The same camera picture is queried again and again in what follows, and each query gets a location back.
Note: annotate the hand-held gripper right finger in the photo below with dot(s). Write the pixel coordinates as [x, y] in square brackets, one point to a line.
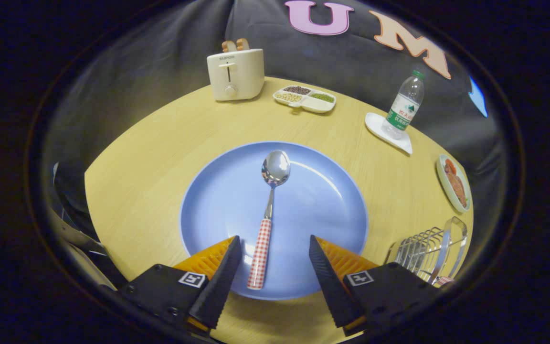
[332, 286]

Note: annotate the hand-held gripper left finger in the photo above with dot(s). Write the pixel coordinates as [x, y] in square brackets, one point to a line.
[220, 286]

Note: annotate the blue plate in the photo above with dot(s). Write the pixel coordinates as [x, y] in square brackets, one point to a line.
[318, 200]

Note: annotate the pale green plate of meat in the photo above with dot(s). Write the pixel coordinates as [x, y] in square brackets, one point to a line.
[455, 184]

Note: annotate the white coaster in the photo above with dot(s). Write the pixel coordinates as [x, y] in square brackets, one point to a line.
[375, 124]

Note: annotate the white divided bean dish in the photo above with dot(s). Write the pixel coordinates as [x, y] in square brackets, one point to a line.
[311, 103]

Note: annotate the clear water bottle green cap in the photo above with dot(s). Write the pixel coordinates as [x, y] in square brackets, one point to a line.
[404, 107]

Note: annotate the white toaster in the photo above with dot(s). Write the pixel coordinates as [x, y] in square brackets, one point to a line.
[241, 76]

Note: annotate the toast slice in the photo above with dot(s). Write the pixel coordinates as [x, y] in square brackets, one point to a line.
[242, 44]
[229, 46]

